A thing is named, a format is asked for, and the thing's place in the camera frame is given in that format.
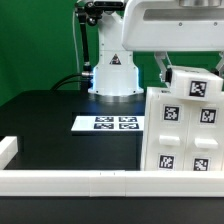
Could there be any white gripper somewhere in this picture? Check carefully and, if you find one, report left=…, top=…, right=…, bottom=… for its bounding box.
left=121, top=0, right=224, bottom=84

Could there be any black camera stand pole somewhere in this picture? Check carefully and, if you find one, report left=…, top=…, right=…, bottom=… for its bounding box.
left=74, top=1, right=108, bottom=79

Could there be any black cable bundle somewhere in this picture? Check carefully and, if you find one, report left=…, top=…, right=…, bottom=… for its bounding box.
left=49, top=73, right=91, bottom=92

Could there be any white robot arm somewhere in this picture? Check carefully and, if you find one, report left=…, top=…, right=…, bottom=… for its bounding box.
left=85, top=0, right=224, bottom=97

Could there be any small white tagged box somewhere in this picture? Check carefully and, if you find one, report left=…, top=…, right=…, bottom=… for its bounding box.
left=168, top=66, right=223, bottom=102

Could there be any white thin cable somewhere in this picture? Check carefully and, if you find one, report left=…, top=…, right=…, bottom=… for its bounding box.
left=71, top=0, right=84, bottom=90

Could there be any white cabinet door piece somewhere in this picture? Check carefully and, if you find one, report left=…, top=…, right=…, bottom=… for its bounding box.
left=184, top=101, right=224, bottom=171

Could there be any white cabinet body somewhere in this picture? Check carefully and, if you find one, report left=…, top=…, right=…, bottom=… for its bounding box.
left=140, top=87, right=224, bottom=171

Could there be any flat white tagged panel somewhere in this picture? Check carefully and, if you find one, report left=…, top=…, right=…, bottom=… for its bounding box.
left=71, top=116, right=144, bottom=132

